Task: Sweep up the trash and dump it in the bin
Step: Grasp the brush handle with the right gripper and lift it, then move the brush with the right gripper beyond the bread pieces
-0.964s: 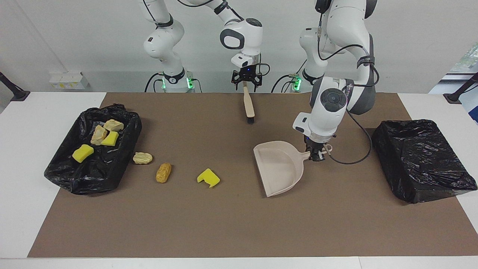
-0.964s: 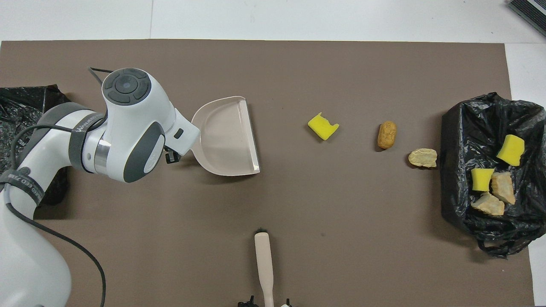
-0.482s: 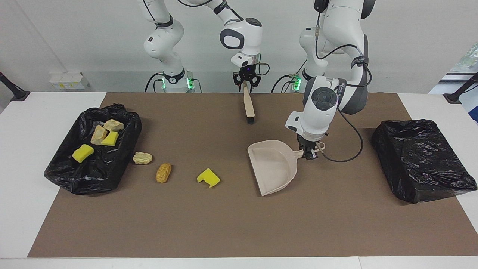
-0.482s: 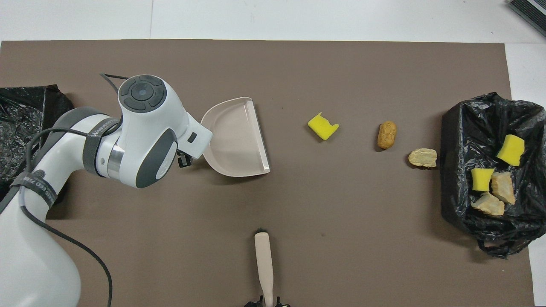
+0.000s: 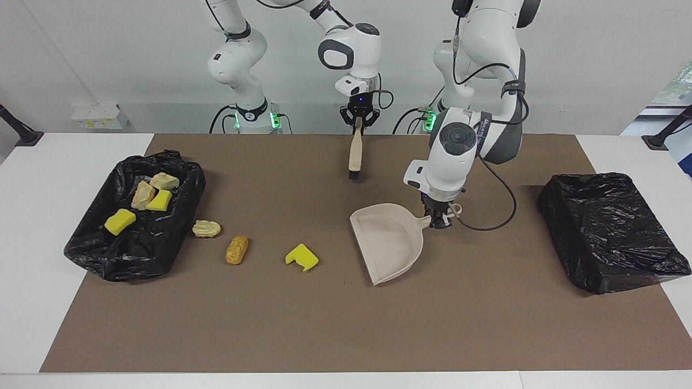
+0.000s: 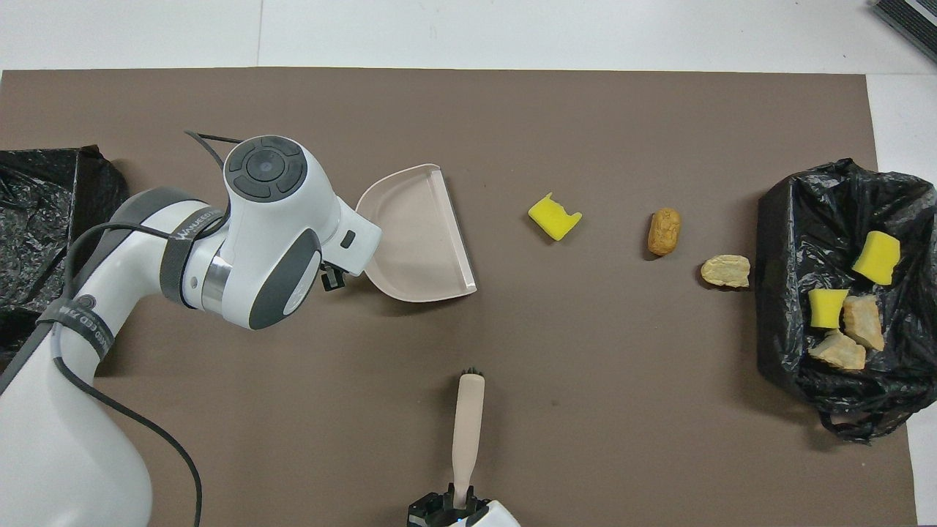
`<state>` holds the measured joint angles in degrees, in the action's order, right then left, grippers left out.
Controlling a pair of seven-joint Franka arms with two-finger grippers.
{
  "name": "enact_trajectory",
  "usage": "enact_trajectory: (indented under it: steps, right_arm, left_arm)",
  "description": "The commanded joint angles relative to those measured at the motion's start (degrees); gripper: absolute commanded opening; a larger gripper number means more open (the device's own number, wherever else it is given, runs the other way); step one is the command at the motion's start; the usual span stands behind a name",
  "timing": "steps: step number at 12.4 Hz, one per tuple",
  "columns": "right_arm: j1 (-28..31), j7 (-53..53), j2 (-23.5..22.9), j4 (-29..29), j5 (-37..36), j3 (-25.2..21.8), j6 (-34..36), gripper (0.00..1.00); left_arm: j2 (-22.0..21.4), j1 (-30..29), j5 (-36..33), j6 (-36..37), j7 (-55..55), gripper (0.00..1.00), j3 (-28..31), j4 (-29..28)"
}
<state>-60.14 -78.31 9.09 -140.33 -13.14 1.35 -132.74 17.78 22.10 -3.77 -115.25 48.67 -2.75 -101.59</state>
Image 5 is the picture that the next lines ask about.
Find brown table mat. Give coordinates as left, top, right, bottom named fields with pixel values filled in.
left=39, top=133, right=692, bottom=373

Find brown foam nugget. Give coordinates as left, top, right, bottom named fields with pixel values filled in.
left=225, top=234, right=249, bottom=265

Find pale tan foam chunk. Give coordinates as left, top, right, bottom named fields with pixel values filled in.
left=150, top=172, right=180, bottom=191

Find notched yellow sponge piece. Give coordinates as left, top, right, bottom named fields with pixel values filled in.
left=285, top=243, right=320, bottom=272

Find yellow sponge wedge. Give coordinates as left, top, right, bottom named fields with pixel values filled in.
left=146, top=189, right=174, bottom=212

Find black bag lined bin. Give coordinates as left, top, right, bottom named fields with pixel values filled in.
left=64, top=150, right=207, bottom=282
left=538, top=173, right=692, bottom=296

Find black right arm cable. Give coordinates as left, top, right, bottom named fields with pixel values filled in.
left=200, top=0, right=395, bottom=110

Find blue white board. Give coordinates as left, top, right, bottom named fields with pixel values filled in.
left=621, top=105, right=692, bottom=179

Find beige plastic dustpan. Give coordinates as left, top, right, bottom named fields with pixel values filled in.
left=350, top=203, right=463, bottom=286

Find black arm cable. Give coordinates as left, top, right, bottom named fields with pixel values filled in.
left=451, top=0, right=530, bottom=232
left=200, top=0, right=395, bottom=110

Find beige brush with black bristles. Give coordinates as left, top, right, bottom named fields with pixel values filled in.
left=348, top=118, right=364, bottom=182

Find yellow sponge block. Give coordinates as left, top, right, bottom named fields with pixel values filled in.
left=104, top=209, right=137, bottom=236

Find black stand leg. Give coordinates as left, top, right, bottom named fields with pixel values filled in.
left=0, top=104, right=44, bottom=147
left=642, top=105, right=692, bottom=150

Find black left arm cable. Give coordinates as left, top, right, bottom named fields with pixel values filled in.
left=451, top=0, right=530, bottom=232

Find cream foam piece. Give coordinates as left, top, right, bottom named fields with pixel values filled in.
left=192, top=219, right=222, bottom=238

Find orange striped foam chunk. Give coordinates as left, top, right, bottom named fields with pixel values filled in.
left=131, top=180, right=156, bottom=211

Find white wall socket box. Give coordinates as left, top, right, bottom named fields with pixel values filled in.
left=70, top=103, right=130, bottom=130

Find black base cable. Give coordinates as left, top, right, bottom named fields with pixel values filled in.
left=209, top=104, right=238, bottom=135
left=392, top=107, right=433, bottom=135

